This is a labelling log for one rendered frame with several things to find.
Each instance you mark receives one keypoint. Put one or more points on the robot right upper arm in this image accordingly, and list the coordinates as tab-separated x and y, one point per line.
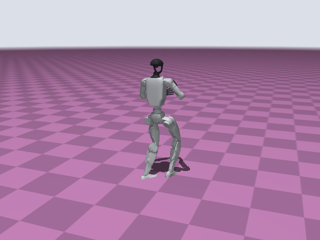
168	82

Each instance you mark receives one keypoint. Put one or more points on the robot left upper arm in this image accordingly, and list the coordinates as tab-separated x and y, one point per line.
143	89

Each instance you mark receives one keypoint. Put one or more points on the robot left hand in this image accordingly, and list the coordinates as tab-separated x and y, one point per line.
168	92

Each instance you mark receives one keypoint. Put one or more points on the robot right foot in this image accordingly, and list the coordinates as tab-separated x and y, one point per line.
169	173

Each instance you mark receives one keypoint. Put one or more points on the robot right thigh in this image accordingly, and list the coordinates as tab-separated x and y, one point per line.
170	123

